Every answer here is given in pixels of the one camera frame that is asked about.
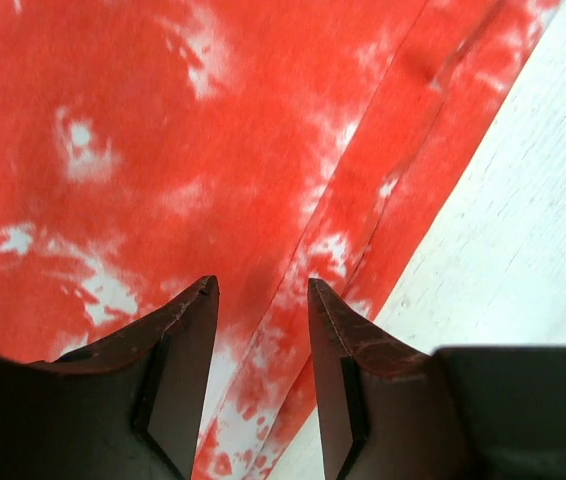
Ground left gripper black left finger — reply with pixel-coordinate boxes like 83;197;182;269
0;276;219;479

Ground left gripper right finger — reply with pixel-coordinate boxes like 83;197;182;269
307;279;566;479

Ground red tie-dye trousers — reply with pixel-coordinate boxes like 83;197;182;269
0;1;558;479

